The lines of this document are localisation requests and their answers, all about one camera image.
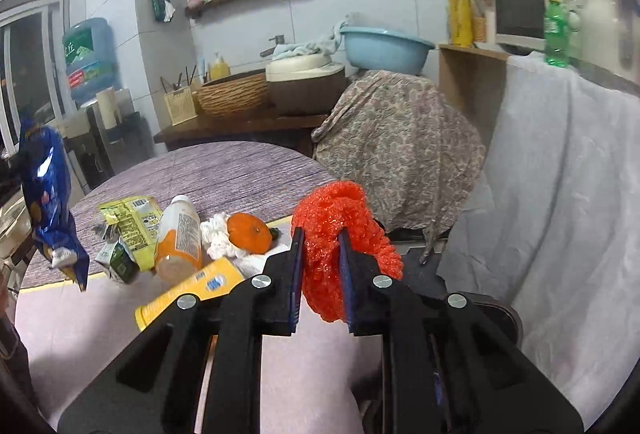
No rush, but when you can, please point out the light blue towel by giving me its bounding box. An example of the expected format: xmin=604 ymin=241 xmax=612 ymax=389
xmin=272 ymin=16 xmax=352 ymax=61

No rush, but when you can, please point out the orange tangerine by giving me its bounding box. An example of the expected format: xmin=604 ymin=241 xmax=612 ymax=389
xmin=226 ymin=212 xmax=273 ymax=254

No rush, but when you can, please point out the green soda bottle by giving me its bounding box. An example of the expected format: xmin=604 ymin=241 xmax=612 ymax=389
xmin=545 ymin=0 xmax=572 ymax=68

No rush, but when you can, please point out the sliding window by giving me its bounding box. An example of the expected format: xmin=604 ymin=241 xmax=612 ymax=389
xmin=0 ymin=0 xmax=69 ymax=142

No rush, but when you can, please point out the pale grey cover cloth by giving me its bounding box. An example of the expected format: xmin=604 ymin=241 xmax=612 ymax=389
xmin=439 ymin=54 xmax=640 ymax=421

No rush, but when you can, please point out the pink tablecloth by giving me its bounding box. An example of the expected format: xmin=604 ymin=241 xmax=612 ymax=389
xmin=15 ymin=214 xmax=386 ymax=434

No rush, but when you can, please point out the white tissue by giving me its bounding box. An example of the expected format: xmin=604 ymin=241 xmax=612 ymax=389
xmin=200 ymin=212 xmax=291 ymax=277

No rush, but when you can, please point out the metal faucet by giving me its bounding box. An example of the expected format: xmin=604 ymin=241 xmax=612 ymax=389
xmin=260 ymin=35 xmax=286 ymax=60

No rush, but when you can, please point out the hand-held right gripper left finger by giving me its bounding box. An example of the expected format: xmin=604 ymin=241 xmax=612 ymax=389
xmin=57 ymin=226 xmax=306 ymax=434

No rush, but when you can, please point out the light wooden cabinet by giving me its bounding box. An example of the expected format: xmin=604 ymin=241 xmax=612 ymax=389
xmin=439 ymin=43 xmax=512 ymax=135

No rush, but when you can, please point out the small green drink carton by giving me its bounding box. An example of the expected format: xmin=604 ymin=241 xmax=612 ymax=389
xmin=95 ymin=239 xmax=141 ymax=285

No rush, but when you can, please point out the light blue plastic basin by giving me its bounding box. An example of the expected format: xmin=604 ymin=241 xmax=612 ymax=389
xmin=340 ymin=26 xmax=436 ymax=76

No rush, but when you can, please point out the blue water jug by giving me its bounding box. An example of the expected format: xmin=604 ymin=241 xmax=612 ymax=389
xmin=62 ymin=17 xmax=115 ymax=102

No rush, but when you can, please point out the yellow cardboard box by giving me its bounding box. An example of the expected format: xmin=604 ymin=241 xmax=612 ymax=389
xmin=135 ymin=256 xmax=246 ymax=332

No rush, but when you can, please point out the wicker basket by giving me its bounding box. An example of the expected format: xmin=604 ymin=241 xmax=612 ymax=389
xmin=195 ymin=69 xmax=271 ymax=117

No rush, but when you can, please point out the yellow dish soap bottle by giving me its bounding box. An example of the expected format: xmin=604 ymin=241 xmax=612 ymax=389
xmin=210 ymin=53 xmax=231 ymax=81

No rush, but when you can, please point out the orange label plastic bottle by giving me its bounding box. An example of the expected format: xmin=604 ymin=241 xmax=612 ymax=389
xmin=154 ymin=195 xmax=203 ymax=285

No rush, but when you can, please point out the green wall tissue pack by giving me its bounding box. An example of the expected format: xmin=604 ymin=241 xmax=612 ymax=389
xmin=151 ymin=0 xmax=176 ymax=23

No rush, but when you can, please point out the yellow plastic roll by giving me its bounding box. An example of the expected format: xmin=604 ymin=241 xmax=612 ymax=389
xmin=446 ymin=0 xmax=474 ymax=48

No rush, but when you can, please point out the blue snack bag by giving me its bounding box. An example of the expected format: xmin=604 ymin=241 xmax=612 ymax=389
xmin=19 ymin=111 xmax=90 ymax=292

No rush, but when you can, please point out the beige chopstick holder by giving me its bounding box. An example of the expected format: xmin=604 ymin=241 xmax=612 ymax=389
xmin=164 ymin=86 xmax=199 ymax=125

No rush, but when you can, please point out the yellow green wrapper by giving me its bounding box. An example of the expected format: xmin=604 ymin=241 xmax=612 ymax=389
xmin=97 ymin=195 xmax=166 ymax=272

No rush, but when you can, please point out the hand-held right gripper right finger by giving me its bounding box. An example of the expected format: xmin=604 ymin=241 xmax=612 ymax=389
xmin=337 ymin=230 xmax=584 ymax=434

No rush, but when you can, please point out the white microwave oven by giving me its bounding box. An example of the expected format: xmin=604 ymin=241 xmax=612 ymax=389
xmin=492 ymin=0 xmax=601 ymax=53

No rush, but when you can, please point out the dark wooden counter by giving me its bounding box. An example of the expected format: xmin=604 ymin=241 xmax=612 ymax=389
xmin=154 ymin=111 xmax=328 ymax=156

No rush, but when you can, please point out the stack of paper cups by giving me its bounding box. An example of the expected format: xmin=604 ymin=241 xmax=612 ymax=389
xmin=96 ymin=86 xmax=123 ymax=130

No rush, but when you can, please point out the brown pot with white lid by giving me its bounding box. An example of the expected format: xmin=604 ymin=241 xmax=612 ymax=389
xmin=265 ymin=54 xmax=347 ymax=116

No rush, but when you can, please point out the grey water dispenser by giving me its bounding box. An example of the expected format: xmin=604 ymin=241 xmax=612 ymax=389
xmin=65 ymin=99 xmax=156 ymax=190

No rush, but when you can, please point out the grey striped table mat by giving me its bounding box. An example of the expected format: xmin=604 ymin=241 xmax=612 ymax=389
xmin=22 ymin=141 xmax=338 ymax=290

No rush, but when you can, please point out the orange foam fruit net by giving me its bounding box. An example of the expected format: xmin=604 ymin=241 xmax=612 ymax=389
xmin=291 ymin=181 xmax=405 ymax=324

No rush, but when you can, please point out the floral patterned cloth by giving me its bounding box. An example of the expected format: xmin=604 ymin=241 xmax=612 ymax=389
xmin=312 ymin=70 xmax=487 ymax=235

